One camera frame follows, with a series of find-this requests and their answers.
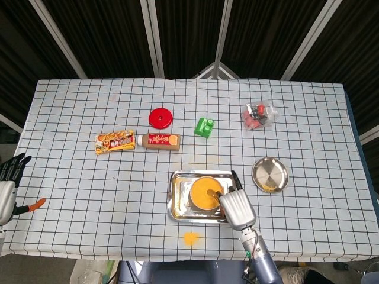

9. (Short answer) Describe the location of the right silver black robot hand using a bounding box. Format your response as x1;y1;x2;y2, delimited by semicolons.
215;170;257;231

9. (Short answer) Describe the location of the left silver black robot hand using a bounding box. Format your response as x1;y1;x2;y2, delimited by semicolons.
0;153;47;225

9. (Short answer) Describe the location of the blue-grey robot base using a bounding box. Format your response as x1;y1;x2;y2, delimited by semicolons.
118;260;246;284

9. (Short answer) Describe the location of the bowl of orange powder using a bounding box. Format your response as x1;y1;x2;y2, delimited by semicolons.
188;175;224;212

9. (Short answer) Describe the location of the round steel plate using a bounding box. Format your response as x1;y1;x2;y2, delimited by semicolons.
252;157;290;194

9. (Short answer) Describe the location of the orange powder pile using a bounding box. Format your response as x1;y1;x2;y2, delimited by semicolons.
181;230;204;248

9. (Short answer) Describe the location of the red round lid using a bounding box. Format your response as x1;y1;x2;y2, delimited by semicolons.
148;108;174;130

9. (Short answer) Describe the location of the rectangular steel tray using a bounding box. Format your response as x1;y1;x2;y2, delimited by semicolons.
168;170;242;225

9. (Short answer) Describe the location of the white checkered tablecloth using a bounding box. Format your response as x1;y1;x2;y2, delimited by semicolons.
0;78;379;263

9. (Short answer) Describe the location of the green toy block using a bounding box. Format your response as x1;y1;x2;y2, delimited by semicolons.
194;117;216;139

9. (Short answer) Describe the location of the grey sneaker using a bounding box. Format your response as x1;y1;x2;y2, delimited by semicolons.
277;265;318;284

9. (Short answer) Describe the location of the clear bag of red items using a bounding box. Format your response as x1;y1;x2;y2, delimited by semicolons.
241;99;278;131

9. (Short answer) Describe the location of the brown bottle with red label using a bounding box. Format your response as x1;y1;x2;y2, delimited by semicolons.
134;133;181;152

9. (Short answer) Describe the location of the clear plastic container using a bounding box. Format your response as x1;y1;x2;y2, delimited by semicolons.
70;259;119;284

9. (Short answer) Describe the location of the yellow snack packet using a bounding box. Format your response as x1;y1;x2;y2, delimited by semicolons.
94;130;136;156

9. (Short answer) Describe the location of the black folding screen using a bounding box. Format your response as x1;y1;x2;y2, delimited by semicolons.
0;0;379;146

